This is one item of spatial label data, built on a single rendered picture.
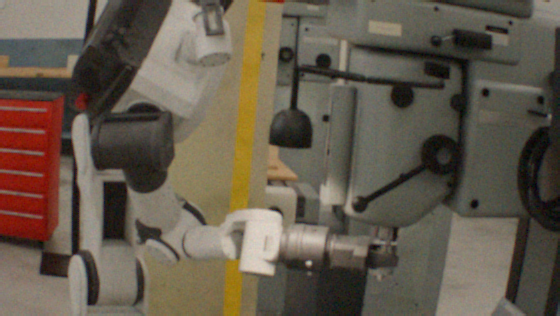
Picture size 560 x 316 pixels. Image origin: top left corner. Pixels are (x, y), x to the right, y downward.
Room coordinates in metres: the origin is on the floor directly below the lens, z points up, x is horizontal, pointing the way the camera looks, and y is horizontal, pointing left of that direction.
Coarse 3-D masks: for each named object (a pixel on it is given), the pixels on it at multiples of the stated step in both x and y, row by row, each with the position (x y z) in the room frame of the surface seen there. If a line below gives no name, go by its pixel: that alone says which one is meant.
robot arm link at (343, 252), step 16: (304, 240) 1.84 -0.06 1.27; (320, 240) 1.84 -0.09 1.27; (336, 240) 1.85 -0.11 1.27; (352, 240) 1.87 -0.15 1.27; (368, 240) 1.87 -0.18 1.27; (304, 256) 1.84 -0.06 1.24; (320, 256) 1.83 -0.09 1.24; (336, 256) 1.83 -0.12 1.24; (352, 256) 1.83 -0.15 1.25; (320, 272) 1.85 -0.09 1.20; (352, 272) 1.82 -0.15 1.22
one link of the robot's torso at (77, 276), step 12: (72, 264) 2.24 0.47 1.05; (144, 264) 2.31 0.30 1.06; (72, 276) 2.24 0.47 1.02; (84, 276) 2.20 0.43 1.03; (144, 276) 2.29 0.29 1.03; (72, 288) 2.24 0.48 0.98; (84, 288) 2.20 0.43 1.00; (144, 288) 2.29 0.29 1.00; (72, 300) 2.25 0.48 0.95; (84, 300) 2.20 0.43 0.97; (144, 300) 2.29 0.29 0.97; (84, 312) 2.21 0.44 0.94; (96, 312) 2.24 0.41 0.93; (108, 312) 2.26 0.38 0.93; (120, 312) 2.27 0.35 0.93; (132, 312) 2.29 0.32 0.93; (144, 312) 2.29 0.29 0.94
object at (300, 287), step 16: (288, 272) 2.42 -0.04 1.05; (304, 272) 2.31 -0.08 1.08; (336, 272) 2.23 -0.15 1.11; (288, 288) 2.41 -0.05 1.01; (304, 288) 2.30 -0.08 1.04; (320, 288) 2.22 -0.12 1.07; (336, 288) 2.24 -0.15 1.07; (352, 288) 2.25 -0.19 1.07; (288, 304) 2.40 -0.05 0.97; (304, 304) 2.29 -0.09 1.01; (320, 304) 2.23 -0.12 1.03; (336, 304) 2.24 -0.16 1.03; (352, 304) 2.25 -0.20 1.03
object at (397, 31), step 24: (336, 0) 1.88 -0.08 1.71; (360, 0) 1.72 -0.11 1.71; (384, 0) 1.73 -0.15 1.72; (408, 0) 1.74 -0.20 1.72; (432, 0) 1.76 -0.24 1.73; (336, 24) 1.86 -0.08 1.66; (360, 24) 1.72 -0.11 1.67; (384, 24) 1.73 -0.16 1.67; (408, 24) 1.74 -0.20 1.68; (432, 24) 1.75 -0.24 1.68; (456, 24) 1.76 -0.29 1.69; (480, 24) 1.77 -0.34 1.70; (504, 24) 1.78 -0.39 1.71; (408, 48) 1.74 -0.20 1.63; (432, 48) 1.75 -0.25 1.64; (456, 48) 1.76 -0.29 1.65; (504, 48) 1.78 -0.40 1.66
